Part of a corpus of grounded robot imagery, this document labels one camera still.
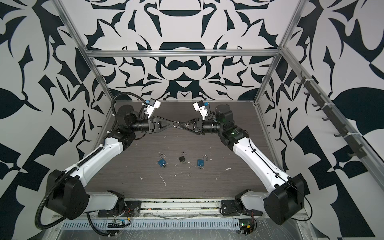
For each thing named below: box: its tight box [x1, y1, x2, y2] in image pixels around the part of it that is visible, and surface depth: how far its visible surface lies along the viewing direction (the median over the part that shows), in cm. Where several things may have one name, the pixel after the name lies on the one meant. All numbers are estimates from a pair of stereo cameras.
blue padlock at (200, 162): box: [197, 154, 208, 167], surface depth 91 cm
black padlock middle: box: [178, 151, 187, 163], surface depth 93 cm
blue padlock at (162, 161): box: [157, 153, 167, 167], surface depth 91 cm
